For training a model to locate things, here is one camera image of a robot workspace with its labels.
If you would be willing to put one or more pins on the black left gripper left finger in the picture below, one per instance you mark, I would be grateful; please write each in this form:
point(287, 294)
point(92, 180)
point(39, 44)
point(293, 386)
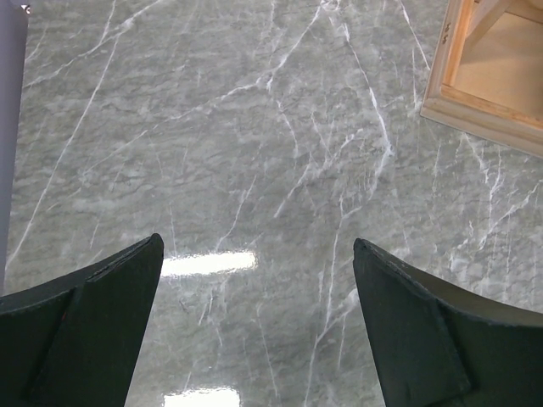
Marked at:
point(75, 340)

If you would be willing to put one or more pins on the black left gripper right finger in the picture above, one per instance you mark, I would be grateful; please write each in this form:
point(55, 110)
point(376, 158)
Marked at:
point(436, 344)

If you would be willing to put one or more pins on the wooden drying rack frame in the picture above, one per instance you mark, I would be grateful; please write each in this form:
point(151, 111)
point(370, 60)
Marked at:
point(486, 77)

